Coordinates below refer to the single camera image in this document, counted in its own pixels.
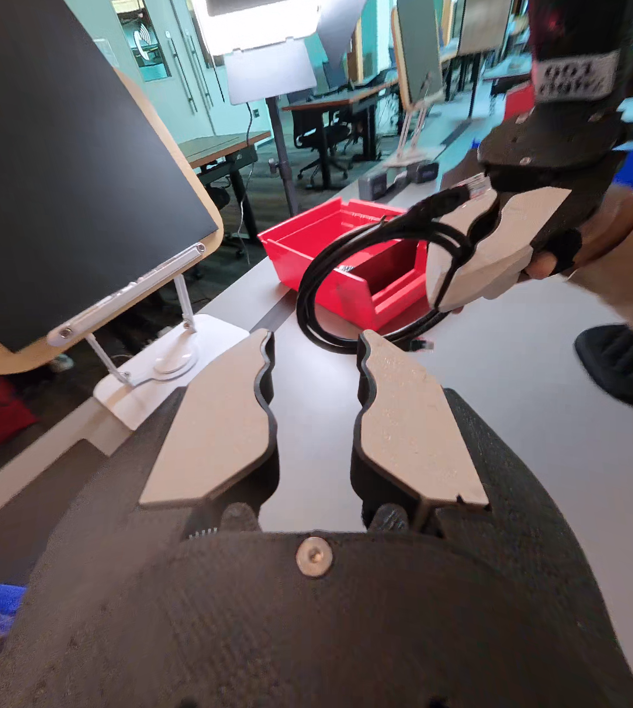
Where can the wooden office desk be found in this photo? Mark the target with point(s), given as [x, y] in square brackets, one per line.
[222, 145]
[338, 97]

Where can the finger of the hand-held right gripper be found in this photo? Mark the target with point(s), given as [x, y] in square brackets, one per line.
[449, 243]
[510, 243]

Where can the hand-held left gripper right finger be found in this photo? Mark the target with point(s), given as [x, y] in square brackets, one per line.
[416, 437]

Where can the studio light panel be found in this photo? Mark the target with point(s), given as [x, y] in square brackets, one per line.
[269, 72]

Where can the black textured armrest pad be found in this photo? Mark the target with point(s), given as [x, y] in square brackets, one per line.
[626, 365]

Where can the black board with wooden rim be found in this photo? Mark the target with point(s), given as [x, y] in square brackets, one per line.
[419, 50]
[73, 166]

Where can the dark grey box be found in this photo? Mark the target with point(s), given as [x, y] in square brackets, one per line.
[372, 185]

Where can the black office chair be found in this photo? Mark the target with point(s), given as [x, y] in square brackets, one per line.
[322, 135]

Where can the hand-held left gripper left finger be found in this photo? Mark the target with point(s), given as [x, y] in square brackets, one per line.
[211, 431]

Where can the red plastic bin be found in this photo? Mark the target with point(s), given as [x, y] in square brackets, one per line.
[280, 254]

